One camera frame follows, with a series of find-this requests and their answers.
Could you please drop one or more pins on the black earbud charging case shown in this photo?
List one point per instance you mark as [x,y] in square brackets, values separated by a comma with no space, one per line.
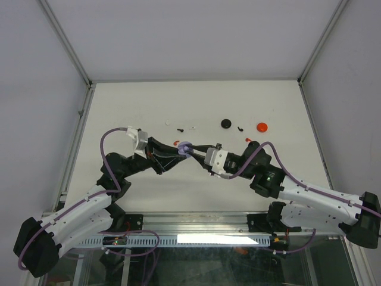
[226,123]

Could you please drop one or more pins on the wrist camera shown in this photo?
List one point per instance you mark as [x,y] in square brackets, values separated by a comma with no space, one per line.
[139,140]
[215,160]

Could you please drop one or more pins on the red earbud charging case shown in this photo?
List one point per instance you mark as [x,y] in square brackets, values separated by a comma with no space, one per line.
[262,127]

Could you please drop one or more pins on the right aluminium frame post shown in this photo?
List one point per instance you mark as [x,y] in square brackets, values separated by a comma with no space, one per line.
[328,29]

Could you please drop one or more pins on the purple earbud charging case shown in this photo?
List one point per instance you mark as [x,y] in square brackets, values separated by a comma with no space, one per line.
[184,148]

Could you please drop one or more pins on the aluminium mounting rail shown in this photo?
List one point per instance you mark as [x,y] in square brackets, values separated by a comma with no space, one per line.
[193,222]

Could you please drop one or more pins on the left aluminium frame post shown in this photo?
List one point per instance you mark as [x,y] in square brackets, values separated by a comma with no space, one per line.
[64,40]

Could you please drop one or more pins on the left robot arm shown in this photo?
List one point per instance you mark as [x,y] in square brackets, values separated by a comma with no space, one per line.
[41,243]

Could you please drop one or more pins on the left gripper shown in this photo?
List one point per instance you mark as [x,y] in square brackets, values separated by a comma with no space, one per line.
[161,163]

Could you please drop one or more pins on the aluminium frame post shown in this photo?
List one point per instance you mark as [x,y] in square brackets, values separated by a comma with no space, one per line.
[328,29]
[64,40]

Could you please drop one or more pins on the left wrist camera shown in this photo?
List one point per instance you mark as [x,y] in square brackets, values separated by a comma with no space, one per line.
[139,140]

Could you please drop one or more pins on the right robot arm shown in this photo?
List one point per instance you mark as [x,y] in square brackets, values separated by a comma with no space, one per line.
[297,203]

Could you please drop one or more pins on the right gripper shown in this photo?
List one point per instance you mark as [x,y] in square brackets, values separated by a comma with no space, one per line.
[200,159]

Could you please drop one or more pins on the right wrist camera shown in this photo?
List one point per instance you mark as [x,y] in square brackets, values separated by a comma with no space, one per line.
[215,160]

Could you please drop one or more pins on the slotted cable duct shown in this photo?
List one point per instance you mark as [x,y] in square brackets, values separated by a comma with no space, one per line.
[180,240]

